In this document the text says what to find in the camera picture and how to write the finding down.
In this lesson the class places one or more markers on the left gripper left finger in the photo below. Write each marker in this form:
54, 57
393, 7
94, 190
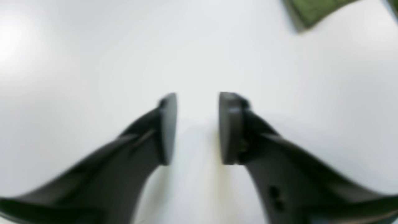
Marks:
106, 186

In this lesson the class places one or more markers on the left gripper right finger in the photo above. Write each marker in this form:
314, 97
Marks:
294, 187

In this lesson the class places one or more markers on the olive green T-shirt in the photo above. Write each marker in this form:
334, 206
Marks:
305, 14

